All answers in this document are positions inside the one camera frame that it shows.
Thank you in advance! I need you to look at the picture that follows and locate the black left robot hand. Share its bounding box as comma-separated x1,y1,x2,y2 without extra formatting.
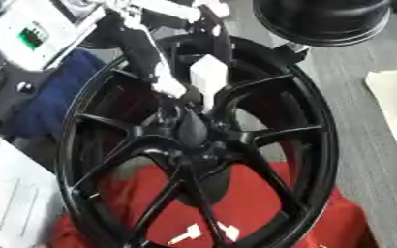
81,0,236,100

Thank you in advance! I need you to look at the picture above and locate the white pin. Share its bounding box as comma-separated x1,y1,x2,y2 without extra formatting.
213,220,243,243
166,223,204,246

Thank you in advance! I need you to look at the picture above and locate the black spoked wheel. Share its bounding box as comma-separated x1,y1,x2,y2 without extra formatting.
56,33,341,248

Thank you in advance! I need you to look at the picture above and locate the dark blue cloth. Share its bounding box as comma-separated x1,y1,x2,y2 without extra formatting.
5,47,107,140

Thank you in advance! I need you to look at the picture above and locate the white flat board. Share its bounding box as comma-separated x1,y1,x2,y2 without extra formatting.
0,135,67,248

